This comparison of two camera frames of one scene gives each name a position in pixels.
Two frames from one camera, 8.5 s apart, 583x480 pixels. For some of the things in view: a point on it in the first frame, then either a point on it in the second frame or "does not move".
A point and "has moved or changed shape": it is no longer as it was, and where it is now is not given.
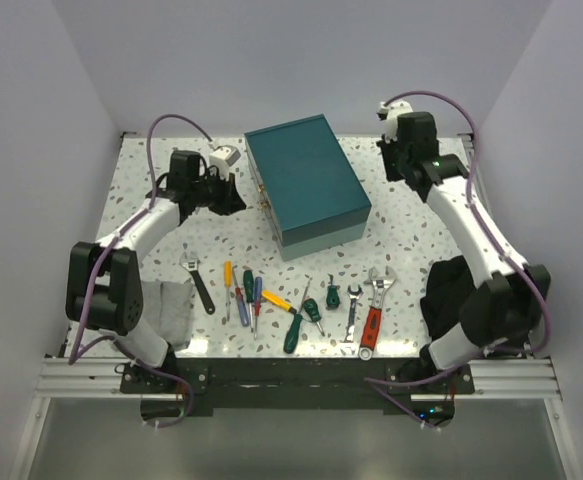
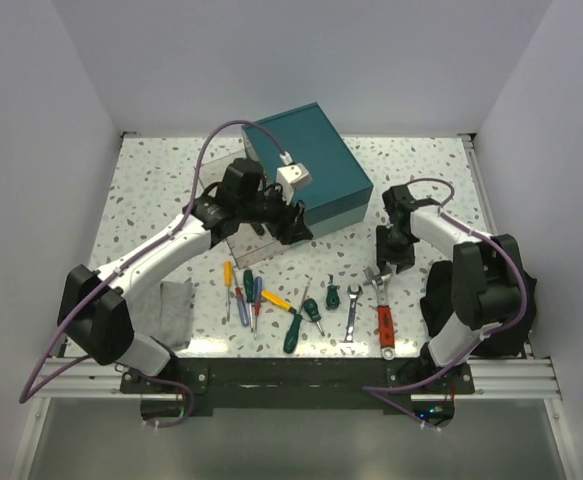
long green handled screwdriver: [291, 337] does not move
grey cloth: [168, 307] does not move
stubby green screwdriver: [313, 313] does not move
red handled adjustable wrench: [373, 318] -> [386, 317]
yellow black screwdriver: [278, 300] does not move
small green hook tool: [332, 295] does not move
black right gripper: [386, 148] -> [402, 260]
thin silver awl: [304, 296] does not move
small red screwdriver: [242, 307] does not move
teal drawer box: [311, 193] has moved or changed shape
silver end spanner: [353, 296] does not move
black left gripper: [231, 201] -> [290, 225]
